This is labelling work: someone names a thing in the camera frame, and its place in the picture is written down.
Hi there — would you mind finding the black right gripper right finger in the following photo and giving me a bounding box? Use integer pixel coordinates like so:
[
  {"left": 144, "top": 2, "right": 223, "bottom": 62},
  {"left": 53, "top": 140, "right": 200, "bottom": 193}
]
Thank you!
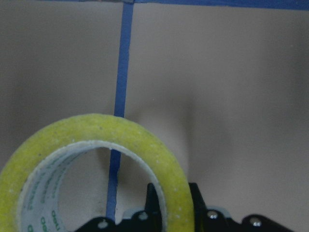
[{"left": 189, "top": 183, "right": 291, "bottom": 232}]

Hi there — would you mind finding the yellow tape roll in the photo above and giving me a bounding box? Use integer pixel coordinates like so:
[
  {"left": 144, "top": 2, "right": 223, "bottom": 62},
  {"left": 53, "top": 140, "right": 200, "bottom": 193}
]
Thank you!
[{"left": 0, "top": 114, "right": 195, "bottom": 232}]

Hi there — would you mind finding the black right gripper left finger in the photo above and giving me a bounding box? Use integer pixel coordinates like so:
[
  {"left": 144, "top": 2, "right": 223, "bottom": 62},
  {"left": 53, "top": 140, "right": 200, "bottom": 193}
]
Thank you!
[{"left": 77, "top": 183, "right": 161, "bottom": 232}]

